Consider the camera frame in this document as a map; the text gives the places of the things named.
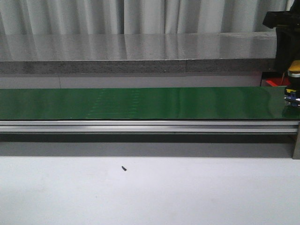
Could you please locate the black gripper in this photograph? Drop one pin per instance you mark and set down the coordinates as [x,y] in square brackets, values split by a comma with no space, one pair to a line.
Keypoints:
[287,25]

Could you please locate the yellow mushroom push button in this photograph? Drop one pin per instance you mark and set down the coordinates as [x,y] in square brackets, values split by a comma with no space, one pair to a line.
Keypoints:
[292,91]

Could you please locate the red plastic tray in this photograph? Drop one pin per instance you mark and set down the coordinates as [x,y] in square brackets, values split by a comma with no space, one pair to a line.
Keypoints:
[276,81]

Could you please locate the grey stone counter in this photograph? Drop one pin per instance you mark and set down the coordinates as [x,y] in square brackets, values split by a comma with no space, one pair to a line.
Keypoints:
[137,53]

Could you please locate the green conveyor belt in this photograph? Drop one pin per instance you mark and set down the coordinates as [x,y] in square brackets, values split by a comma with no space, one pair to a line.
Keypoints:
[196,103]

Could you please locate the grey curtain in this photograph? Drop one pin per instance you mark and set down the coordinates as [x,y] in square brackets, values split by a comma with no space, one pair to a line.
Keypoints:
[134,16]

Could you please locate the aluminium conveyor frame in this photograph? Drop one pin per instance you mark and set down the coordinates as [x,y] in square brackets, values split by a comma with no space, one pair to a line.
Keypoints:
[152,138]

